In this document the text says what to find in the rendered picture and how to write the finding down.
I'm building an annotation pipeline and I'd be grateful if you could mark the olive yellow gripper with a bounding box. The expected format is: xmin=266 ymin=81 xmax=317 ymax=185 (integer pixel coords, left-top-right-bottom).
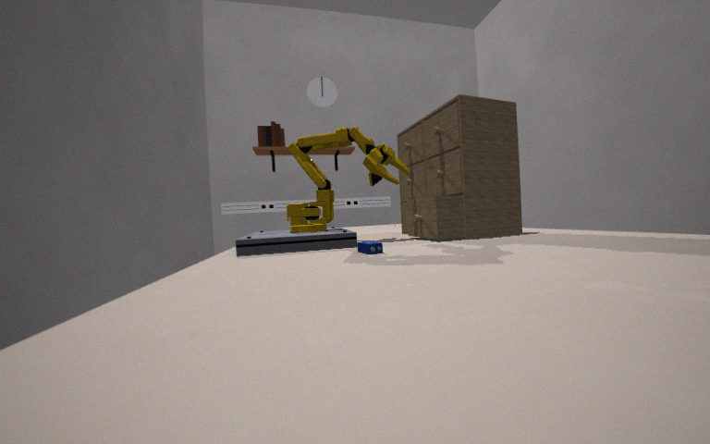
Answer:
xmin=363 ymin=143 xmax=410 ymax=186

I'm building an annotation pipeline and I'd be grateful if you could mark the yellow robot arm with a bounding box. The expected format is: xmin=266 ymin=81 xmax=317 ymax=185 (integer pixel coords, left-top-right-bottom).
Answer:
xmin=288 ymin=127 xmax=376 ymax=233

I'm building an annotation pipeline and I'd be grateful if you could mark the brown wooden chest of drawers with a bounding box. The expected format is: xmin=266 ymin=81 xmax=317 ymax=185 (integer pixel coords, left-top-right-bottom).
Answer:
xmin=397 ymin=94 xmax=522 ymax=240

